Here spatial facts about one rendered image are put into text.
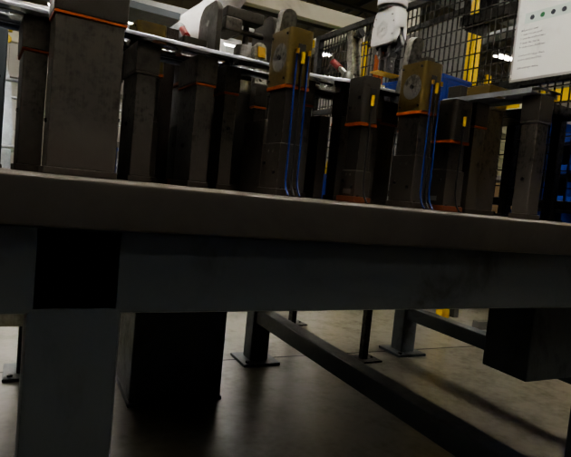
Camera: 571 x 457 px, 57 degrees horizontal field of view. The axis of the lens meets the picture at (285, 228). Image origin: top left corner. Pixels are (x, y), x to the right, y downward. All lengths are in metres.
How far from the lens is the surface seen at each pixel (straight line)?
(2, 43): 1.51
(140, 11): 1.56
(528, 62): 1.95
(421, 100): 1.31
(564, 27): 1.92
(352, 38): 1.70
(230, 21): 1.51
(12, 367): 2.13
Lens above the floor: 0.70
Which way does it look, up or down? 4 degrees down
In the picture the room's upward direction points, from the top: 6 degrees clockwise
